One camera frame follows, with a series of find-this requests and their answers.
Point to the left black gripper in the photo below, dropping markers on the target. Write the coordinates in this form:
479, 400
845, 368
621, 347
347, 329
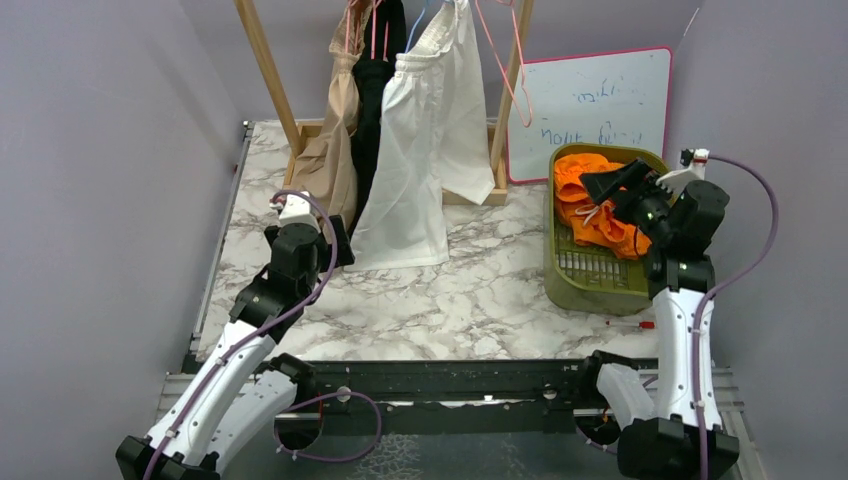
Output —
343, 253

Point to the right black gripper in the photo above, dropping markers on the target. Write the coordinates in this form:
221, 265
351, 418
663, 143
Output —
603, 184

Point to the orange shorts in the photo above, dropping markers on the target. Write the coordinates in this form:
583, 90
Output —
593, 225

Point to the pink framed whiteboard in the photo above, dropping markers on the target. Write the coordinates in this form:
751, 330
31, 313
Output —
613, 98

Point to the olive green plastic bin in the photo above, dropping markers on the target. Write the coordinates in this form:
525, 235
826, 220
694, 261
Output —
591, 278

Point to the white shorts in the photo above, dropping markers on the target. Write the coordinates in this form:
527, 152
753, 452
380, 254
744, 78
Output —
433, 139

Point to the pink wire hanger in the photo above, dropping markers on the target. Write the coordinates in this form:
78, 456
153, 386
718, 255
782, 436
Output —
507, 60

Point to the blue wire hanger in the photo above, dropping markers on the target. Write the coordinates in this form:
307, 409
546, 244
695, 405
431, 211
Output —
415, 25

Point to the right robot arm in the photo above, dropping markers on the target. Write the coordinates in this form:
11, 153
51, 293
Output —
677, 432

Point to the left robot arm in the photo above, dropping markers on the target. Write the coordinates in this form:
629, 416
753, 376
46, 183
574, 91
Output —
220, 411

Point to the beige shorts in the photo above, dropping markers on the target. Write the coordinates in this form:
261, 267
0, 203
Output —
325, 167

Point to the black shorts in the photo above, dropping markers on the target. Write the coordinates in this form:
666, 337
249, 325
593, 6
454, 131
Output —
371, 78

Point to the pink hanger of black shorts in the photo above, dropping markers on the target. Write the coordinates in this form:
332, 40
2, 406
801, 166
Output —
377, 36

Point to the wooden clothes rack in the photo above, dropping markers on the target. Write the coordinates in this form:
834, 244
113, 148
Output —
300, 134

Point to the red capped marker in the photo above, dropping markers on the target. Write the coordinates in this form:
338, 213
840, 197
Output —
646, 325

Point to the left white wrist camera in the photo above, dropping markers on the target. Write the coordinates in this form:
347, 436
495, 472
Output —
294, 209

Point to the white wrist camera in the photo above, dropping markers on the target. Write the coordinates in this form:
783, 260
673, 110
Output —
294, 209
692, 167

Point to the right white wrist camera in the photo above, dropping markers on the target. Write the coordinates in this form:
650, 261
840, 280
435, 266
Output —
692, 167

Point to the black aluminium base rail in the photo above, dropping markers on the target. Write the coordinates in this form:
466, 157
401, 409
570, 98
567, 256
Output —
449, 397

